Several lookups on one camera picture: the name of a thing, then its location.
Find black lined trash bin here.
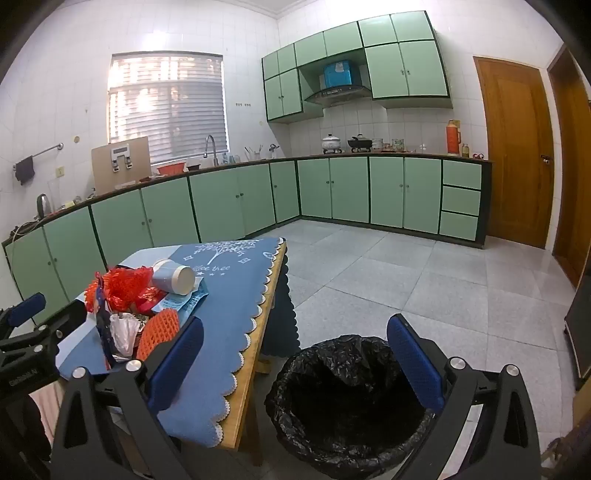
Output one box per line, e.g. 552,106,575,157
264,333,439,470

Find range hood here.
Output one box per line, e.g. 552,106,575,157
304,60,372,108

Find dark blue wrapper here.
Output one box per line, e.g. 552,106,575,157
90,286,118,370

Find red gold-trimmed paper cup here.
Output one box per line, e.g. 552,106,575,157
133,287,169,317

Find blue box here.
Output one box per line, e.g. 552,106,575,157
322,61,354,88

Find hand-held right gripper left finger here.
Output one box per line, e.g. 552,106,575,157
51,316,206,480

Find green wall cabinets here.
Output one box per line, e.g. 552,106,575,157
261,10,454,124

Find clear plastic bag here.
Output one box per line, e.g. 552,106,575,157
108,313,141,358

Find blue printed tablecloth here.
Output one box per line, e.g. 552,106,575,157
55,236,300,449

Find pale pink cloth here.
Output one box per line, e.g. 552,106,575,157
28,383,65,432

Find white paper cup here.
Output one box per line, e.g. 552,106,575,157
151,258,197,296

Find red thermos flask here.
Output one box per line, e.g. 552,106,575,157
445,119,461,155

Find orange foam fruit net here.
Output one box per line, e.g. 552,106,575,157
136,308,182,363

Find red mesh net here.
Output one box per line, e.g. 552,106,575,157
85,267,155,311

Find wooden table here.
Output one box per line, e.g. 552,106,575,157
221,237,289,468

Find dark box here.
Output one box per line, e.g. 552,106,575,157
563,277,591,393

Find dark hanging towel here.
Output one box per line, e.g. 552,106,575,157
14,156,36,185

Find light blue milk carton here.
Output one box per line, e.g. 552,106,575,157
152,279,209,324

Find window with blinds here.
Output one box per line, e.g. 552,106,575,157
108,52,230,162

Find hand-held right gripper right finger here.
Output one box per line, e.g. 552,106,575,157
386,313,543,480

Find metal towel bar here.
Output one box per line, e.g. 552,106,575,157
13,143,64,167

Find green base cabinets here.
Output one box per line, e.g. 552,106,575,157
2,154,492,319

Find wooden door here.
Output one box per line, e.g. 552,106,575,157
473,55,555,250
547,44,591,289

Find cardboard box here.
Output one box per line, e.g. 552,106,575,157
91,136,151,195

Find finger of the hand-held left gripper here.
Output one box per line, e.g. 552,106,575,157
0,292,47,330
21,299,88,358

